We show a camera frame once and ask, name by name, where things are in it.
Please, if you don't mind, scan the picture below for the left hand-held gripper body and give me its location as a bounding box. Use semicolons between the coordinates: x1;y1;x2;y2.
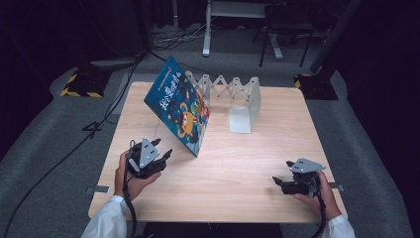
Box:
127;137;167;179

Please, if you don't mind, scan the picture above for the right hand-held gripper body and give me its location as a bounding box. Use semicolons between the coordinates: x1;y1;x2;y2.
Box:
280;157;327;199

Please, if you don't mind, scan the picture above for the blue picture book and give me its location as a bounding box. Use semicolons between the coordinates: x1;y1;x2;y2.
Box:
144;55;211;158

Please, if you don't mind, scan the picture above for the white expandable metal book rack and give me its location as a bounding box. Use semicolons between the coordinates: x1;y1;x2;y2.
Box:
184;69;262;135

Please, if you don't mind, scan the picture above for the person's right hand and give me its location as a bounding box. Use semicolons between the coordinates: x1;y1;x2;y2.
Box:
292;170;343;221

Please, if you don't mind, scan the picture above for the person's left hand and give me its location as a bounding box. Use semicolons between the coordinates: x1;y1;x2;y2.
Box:
114;150;162;202

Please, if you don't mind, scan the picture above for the black yellow striped stand base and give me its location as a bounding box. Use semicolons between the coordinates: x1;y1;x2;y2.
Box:
59;66;112;99
293;72;340;101

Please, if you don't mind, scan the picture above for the dark slanted stand pole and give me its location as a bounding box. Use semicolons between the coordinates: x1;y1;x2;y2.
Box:
308;0;364;75

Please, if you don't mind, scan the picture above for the black chair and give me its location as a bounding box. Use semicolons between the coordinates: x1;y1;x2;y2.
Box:
252;2;315;68

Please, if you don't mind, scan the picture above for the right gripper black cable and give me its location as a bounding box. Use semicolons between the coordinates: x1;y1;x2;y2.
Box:
309;189;329;238

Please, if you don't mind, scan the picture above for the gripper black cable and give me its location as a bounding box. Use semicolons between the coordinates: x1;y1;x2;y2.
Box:
309;189;329;238
122;139;138;238

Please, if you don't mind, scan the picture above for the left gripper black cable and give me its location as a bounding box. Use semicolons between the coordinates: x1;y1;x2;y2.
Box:
122;139;138;238

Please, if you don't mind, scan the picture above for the long black floor cable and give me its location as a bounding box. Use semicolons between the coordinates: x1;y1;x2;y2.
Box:
0;54;147;238

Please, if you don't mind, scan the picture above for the bundle of floor cables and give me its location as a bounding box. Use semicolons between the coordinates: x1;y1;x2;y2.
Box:
152;19;213;52

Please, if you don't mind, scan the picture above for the white desk frame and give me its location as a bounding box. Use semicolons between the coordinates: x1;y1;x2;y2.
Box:
201;0;284;60

